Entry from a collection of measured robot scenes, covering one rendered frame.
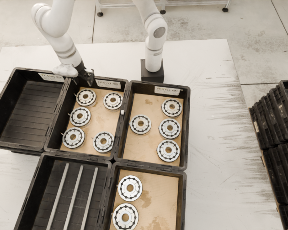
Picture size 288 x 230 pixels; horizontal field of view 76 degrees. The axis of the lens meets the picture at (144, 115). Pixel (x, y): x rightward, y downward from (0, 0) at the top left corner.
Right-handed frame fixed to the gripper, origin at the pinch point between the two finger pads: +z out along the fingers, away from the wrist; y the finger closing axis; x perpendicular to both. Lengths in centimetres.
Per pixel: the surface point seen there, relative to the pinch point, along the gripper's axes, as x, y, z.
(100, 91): -6.0, -2.2, 17.3
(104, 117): 8.3, -8.1, 17.3
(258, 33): -163, -144, 101
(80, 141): 23.1, -0.8, 14.5
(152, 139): 16.4, -33.6, 17.4
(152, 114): 3.3, -32.2, 17.4
